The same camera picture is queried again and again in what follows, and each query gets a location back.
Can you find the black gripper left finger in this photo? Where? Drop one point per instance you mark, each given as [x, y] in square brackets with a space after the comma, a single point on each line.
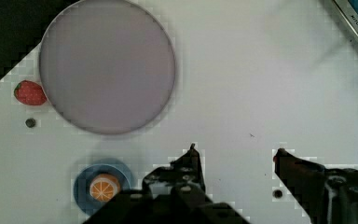
[175, 194]

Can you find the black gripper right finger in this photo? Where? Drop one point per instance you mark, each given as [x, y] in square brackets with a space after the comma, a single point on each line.
[328, 195]

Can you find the toy orange half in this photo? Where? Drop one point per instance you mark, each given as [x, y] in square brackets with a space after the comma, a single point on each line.
[104, 187]

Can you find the blue small saucer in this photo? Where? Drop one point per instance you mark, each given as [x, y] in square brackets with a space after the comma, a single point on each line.
[105, 166]

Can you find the grey round plate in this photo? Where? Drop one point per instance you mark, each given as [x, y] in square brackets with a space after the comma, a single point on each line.
[107, 66]

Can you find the red toy strawberry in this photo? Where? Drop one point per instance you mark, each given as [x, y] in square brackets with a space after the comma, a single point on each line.
[29, 93]

